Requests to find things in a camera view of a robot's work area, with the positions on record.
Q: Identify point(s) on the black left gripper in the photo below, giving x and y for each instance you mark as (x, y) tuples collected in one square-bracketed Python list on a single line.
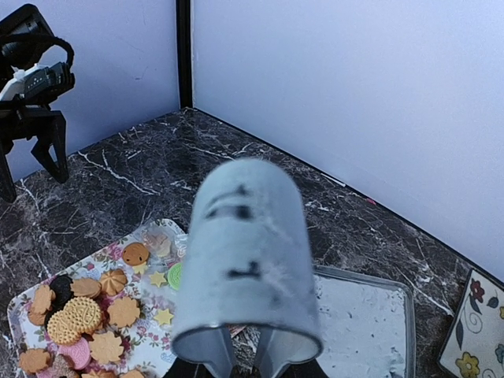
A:
[(20, 121)]

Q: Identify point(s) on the metal tongs white handle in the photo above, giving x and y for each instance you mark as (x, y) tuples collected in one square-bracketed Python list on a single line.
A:
[(248, 262)]

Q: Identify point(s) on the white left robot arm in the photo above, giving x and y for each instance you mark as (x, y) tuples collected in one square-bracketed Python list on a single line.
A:
[(26, 39)]

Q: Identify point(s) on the black chocolate sandwich cookie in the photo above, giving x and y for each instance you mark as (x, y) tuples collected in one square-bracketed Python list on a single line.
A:
[(61, 286)]

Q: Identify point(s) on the orange chip cookie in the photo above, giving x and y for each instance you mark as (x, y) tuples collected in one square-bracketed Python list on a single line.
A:
[(135, 254)]

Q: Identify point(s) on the swirl butter cookie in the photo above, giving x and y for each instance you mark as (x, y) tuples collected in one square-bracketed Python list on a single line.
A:
[(113, 282)]

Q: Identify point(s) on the large embossed round biscuit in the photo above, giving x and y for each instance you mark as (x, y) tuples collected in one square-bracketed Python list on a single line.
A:
[(79, 316)]

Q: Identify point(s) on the floral cookie tray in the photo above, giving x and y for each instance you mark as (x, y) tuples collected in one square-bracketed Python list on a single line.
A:
[(108, 315)]

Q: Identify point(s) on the green round cookie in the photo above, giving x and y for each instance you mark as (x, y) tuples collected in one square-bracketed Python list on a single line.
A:
[(173, 275)]

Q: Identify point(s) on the pink round cookie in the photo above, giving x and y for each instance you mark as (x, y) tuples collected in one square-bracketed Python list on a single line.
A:
[(79, 353)]

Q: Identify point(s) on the clear box lid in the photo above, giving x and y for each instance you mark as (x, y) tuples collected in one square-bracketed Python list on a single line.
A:
[(368, 325)]

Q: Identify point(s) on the floral square coaster plate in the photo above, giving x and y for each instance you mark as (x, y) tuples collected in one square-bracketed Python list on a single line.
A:
[(474, 344)]

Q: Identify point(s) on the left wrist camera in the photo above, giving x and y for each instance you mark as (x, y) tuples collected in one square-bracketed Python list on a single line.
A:
[(39, 84)]

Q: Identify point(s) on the left black frame post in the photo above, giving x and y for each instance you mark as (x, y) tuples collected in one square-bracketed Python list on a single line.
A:
[(184, 52)]

